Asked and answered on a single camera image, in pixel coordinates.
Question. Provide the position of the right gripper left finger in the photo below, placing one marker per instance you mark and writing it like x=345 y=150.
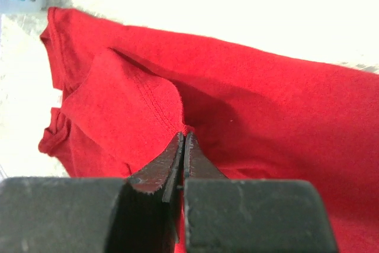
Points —
x=135 y=214

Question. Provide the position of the red t shirt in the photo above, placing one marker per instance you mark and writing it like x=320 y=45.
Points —
x=128 y=90

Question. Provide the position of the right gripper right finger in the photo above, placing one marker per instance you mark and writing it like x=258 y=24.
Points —
x=261 y=215

